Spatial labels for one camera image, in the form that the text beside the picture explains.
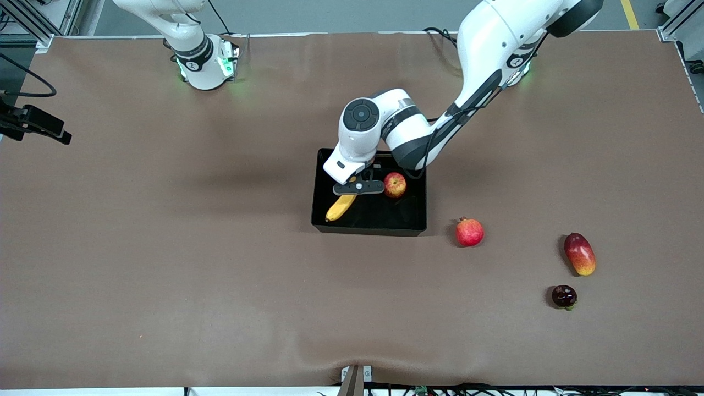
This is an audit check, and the dark purple mangosteen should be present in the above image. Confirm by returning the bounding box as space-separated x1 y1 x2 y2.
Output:
552 284 578 311

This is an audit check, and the brown table cloth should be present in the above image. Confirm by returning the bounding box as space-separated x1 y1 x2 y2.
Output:
0 30 704 388

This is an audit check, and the black right base cable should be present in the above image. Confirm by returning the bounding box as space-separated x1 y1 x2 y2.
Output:
208 0 234 36

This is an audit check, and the black base cable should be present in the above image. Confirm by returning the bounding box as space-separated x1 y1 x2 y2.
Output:
208 0 234 36
422 26 460 50

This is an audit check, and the red yellow mango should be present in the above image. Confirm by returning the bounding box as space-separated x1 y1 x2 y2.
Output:
564 233 597 277

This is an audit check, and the yellow banana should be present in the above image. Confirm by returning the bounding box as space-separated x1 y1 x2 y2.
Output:
324 176 358 223

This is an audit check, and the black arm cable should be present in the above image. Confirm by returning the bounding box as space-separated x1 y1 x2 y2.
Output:
0 52 57 98
404 33 551 181

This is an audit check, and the black plastic box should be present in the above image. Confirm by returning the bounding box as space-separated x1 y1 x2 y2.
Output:
311 147 428 238

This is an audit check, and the aluminium frame profile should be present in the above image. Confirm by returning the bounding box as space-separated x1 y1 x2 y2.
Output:
657 0 704 43
0 0 83 53

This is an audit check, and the grey metal clamp bracket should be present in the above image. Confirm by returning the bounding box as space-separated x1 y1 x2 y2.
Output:
337 365 373 396

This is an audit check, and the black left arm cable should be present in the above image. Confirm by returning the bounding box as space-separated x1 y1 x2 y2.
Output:
404 33 551 181

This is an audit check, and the black left base cable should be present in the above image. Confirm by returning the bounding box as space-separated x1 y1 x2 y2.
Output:
422 26 460 50

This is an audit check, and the red yellow apple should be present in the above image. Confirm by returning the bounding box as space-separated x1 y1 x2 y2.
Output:
383 172 407 199

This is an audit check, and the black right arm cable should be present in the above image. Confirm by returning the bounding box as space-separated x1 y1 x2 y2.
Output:
0 52 57 98

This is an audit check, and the red pomegranate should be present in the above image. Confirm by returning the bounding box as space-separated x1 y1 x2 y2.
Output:
455 217 485 248

